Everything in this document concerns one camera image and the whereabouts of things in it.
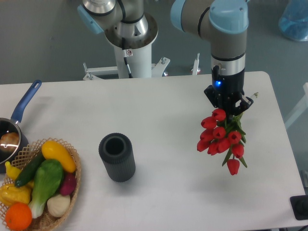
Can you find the dark grey ribbed vase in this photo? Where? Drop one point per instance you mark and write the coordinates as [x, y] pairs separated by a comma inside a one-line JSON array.
[[116, 153]]

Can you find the yellow banana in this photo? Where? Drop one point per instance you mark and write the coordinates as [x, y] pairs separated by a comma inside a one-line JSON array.
[[11, 171]]

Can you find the yellow bell pepper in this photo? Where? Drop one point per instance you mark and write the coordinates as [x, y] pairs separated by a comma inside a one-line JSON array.
[[10, 195]]

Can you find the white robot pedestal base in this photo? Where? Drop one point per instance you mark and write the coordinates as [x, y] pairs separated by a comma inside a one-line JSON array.
[[132, 45]]

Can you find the brown bread roll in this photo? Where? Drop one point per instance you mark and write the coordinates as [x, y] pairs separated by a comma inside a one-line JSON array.
[[9, 142]]

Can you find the woven wicker basket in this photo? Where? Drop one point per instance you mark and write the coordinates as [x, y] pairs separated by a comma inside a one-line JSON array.
[[46, 222]]

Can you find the white garlic bulb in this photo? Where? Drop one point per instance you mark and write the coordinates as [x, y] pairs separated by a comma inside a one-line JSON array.
[[58, 205]]

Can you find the yellow squash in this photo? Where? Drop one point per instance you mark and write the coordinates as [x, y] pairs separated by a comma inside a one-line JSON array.
[[55, 150]]

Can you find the black device at table edge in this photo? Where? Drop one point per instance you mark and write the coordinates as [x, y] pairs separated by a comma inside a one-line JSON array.
[[300, 206]]

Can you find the green bok choy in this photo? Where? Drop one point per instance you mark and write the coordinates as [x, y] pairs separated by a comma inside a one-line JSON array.
[[46, 182]]

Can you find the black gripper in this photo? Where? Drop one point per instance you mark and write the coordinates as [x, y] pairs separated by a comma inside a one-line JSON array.
[[226, 92]]

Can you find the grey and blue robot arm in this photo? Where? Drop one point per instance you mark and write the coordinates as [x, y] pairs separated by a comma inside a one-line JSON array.
[[223, 23]]

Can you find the orange fruit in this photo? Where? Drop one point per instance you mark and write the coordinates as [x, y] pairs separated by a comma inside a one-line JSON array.
[[18, 217]]

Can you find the dark green cucumber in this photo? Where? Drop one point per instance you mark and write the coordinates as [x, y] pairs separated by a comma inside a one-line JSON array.
[[29, 171]]

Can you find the purple red onion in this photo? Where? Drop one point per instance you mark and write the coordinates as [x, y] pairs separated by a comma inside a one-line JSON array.
[[68, 185]]

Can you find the blue plastic bag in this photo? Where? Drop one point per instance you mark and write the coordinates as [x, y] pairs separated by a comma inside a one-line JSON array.
[[293, 23]]

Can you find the red tulip bouquet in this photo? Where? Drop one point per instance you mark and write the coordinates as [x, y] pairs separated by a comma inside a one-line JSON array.
[[221, 136]]

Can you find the blue handled saucepan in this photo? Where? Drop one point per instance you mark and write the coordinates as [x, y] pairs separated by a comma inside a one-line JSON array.
[[11, 124]]

